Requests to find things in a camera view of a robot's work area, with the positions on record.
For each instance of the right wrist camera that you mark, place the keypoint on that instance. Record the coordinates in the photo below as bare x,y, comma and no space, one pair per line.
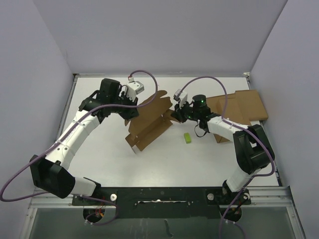
181,97

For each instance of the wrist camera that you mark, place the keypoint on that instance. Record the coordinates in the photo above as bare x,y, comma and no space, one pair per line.
181,97
134,88

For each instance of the green rectangular block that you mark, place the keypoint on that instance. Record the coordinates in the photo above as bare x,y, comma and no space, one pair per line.
187,138

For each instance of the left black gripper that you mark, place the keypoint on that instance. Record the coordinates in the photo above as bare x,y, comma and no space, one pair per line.
131,112

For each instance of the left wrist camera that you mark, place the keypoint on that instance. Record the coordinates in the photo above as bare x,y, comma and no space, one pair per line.
134,88

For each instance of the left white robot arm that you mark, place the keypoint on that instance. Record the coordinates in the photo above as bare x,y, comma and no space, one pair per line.
50,173

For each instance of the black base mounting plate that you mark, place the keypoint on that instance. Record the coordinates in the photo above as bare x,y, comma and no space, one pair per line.
164,202

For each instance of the brown cardboard box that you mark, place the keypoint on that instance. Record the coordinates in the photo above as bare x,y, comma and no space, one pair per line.
153,120

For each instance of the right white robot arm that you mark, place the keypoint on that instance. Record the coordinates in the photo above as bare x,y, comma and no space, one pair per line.
253,152

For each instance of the flat cardboard stack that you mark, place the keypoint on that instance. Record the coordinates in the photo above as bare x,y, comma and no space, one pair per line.
242,106

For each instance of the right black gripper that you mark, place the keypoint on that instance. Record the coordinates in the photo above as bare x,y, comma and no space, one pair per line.
179,113

